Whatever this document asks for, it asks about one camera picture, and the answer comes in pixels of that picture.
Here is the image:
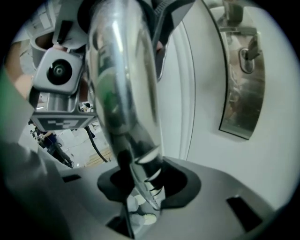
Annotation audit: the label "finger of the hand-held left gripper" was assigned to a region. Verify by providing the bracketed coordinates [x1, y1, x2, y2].
[152, 0, 195, 47]
[52, 0, 90, 50]

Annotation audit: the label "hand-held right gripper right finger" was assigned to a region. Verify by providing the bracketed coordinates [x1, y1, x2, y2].
[131, 158, 275, 240]

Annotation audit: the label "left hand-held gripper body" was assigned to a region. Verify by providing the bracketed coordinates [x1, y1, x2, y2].
[28, 90, 97, 132]

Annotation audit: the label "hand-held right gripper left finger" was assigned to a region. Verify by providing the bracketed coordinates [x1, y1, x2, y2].
[3, 140, 129, 240]

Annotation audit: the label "shiny metal tube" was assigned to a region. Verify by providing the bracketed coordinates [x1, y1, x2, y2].
[85, 0, 166, 210]

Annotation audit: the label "person's right white shoe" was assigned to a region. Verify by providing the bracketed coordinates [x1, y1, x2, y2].
[142, 213, 158, 226]

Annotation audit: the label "person's white shoe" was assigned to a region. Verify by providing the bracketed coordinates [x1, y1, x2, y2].
[142, 213, 158, 226]
[133, 195, 146, 207]

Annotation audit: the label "wooden slatted panel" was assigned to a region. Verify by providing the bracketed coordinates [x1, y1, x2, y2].
[89, 150, 113, 165]

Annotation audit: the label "white door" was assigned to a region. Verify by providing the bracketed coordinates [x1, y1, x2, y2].
[161, 0, 298, 211]

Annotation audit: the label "grey trousers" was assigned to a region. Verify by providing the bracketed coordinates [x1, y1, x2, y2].
[128, 199, 147, 235]

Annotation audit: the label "person's left white shoe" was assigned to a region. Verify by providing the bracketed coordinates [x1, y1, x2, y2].
[133, 195, 146, 207]

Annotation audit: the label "grey gripper camera box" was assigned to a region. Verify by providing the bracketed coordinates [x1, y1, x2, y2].
[31, 48, 84, 95]

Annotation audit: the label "silver door handle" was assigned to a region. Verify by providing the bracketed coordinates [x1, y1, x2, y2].
[202, 0, 266, 141]

